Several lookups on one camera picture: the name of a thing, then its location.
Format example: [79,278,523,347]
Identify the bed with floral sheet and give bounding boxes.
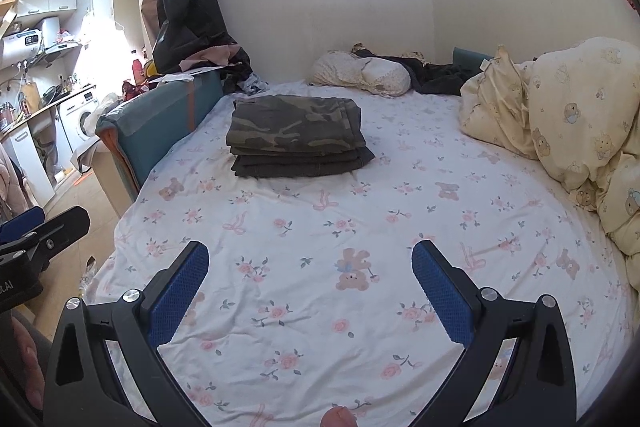
[82,79,638,427]

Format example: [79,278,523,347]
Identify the teal and orange blanket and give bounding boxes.
[95,71,226,198]

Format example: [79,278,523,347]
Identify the tall white cabinet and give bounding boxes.
[89,0,116,58]

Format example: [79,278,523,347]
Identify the pink coat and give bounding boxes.
[0,146,28,220]

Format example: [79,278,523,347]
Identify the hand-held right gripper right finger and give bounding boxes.
[410,239,577,427]

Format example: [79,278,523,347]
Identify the pile of mixed clothes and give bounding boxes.
[180,44,271,96]

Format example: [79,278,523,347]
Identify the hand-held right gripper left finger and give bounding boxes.
[44,241,211,427]

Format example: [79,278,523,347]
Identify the white base cabinet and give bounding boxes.
[5,109,58,205]

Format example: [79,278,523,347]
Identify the dark clothes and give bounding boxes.
[352,44,468,96]

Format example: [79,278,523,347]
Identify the beige bed frame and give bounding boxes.
[95,134,143,204]

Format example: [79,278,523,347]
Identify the cream pillow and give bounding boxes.
[309,49,412,98]

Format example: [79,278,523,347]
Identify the white washing machine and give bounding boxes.
[56,91,108,160]

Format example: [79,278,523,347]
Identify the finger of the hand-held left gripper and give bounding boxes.
[15,206,92,275]
[0,206,46,245]

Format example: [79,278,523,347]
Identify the person's right hand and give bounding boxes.
[322,406,357,427]

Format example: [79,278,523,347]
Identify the white papers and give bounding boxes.
[150,66,226,84]

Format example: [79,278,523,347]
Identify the white wall cabinets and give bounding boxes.
[14,0,80,18]

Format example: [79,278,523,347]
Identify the grey folded pants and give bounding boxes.
[231,146,376,179]

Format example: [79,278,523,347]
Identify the camouflage pants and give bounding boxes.
[225,94,376,156]

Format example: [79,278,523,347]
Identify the teal cushion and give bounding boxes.
[452,47,493,72]

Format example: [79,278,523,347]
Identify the white water heater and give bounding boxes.
[1,17,62,64]

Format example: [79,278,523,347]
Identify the cream bear print duvet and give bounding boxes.
[459,37,640,308]

